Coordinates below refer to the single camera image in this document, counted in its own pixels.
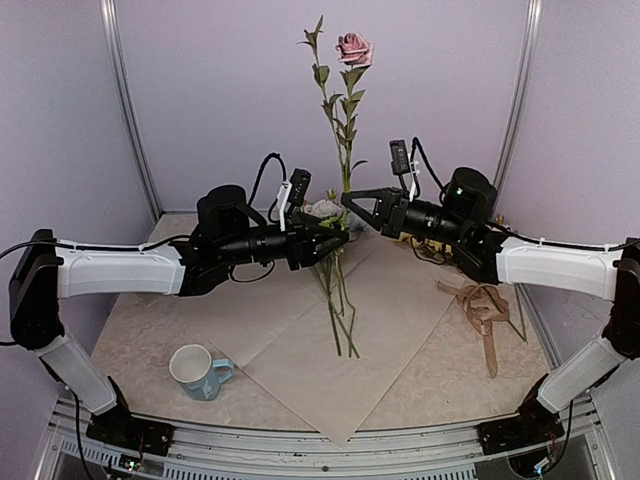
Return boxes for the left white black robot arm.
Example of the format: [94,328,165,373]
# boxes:
[9,185,348,445]

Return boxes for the pink beige wrapping paper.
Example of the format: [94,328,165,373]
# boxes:
[191,235,466,446]

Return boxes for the pink fake rose stem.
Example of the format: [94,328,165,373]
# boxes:
[300,15,374,192]

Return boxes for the aluminium frame post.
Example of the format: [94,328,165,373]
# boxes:
[492,0,543,202]
[100,0,163,222]

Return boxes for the right aluminium frame post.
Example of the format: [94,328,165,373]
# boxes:
[492,0,543,202]

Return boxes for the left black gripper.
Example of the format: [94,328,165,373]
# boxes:
[219,212,350,270]

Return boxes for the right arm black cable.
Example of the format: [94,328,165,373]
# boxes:
[410,137,451,201]

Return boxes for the yellow fake flower stem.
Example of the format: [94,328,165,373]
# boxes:
[395,233,454,265]

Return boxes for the white fake rose stem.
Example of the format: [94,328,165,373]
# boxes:
[304,187,361,359]

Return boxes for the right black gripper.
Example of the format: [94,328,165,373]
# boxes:
[340,186,470,246]

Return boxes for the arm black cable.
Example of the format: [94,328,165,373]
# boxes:
[410,137,451,201]
[247,152,289,206]

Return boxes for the left aluminium frame post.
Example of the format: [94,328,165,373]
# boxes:
[100,0,163,222]

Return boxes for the blue white ceramic mug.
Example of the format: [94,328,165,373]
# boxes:
[169,344,235,401]

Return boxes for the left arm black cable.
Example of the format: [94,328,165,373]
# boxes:
[247,152,289,206]

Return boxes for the front aluminium rail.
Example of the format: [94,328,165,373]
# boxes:
[27,396,622,479]

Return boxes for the blue fake flower stem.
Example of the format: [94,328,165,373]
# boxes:
[313,247,360,359]

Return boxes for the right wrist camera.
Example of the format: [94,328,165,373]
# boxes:
[389,139,421,201]

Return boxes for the beige ribbon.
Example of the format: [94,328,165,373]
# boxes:
[436,281,510,378]

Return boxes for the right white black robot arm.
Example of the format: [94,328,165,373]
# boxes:
[341,167,639,444]

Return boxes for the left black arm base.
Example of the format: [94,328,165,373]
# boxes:
[86,417,174,457]

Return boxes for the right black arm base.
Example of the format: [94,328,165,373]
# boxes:
[477,399,565,455]

